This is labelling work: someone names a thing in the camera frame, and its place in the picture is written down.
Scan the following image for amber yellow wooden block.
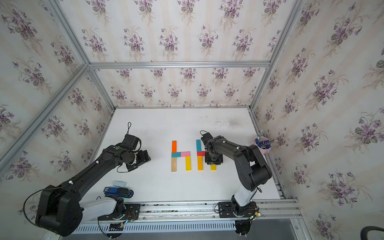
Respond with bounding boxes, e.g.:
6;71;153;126
198;156;204;171

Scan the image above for long teal wooden block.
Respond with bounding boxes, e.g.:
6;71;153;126
196;140;202;152

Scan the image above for pink wooden block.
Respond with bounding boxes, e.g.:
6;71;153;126
181;152;191;157

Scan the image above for natural wood block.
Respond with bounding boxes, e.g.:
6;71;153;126
171;158;177;172

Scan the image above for small teal wooden block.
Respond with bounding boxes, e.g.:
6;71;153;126
172;152;182;158

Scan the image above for orange wooden block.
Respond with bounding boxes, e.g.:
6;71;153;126
172;141;177;153

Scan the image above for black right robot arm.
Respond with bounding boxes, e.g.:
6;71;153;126
201;133;272;216

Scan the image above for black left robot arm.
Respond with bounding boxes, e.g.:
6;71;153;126
35;145;151;237

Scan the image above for light blue eraser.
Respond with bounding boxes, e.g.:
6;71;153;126
113;181;127;188

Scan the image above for blue stapler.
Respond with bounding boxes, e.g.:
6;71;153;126
104;187;134;199

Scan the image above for pink pen cup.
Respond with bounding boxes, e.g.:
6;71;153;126
253;137;272;155

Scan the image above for blue pens in cup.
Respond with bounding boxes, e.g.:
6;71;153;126
255;130;277;150

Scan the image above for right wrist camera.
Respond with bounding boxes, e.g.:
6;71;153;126
201;132;213;148

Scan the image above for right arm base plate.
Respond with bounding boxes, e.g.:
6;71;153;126
218;202;259;219

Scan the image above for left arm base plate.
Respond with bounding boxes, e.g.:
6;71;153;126
98;204;141;221

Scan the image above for aluminium mounting rail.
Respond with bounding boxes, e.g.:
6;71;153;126
72;199;304;236

